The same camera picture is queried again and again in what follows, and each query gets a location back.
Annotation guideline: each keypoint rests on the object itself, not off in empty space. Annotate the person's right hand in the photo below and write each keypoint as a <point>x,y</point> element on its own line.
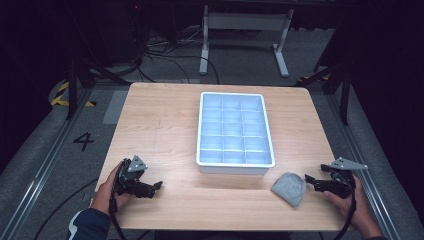
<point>360,210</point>

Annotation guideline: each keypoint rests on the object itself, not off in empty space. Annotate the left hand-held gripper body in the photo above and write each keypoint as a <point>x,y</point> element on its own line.
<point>130,176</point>

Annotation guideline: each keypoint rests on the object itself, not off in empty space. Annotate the white divided storage tray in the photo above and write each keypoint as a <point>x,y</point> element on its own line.
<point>235,130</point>

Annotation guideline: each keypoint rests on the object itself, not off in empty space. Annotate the metal floor rail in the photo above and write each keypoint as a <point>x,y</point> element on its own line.
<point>370,186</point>
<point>43,170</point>

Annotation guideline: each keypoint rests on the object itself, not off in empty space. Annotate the grey sock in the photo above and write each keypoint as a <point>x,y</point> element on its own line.
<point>290,188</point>

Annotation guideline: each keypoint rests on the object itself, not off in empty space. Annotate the person's left hand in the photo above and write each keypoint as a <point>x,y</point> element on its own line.
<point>107,193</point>

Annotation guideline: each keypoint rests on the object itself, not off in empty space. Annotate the white metal desk frame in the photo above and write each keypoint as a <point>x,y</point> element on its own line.
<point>245,21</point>

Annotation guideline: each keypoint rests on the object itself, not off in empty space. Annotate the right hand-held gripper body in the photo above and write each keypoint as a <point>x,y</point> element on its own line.
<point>338,181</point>

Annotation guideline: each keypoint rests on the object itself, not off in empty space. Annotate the yellow black floor tape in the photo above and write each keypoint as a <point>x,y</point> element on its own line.
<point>60,98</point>

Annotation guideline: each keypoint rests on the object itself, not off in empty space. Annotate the black metal stand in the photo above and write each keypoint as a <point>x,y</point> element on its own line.
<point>71,86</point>
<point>345,90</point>

